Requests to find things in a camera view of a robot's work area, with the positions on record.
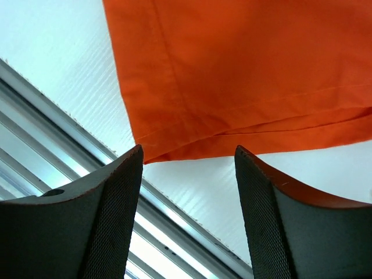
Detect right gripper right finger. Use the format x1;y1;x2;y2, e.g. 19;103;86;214
234;146;371;278

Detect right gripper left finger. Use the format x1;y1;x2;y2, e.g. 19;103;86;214
1;145;144;278

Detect orange shorts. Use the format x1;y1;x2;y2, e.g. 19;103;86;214
103;1;371;163

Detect aluminium mounting rail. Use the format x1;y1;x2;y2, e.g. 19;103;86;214
1;62;253;278

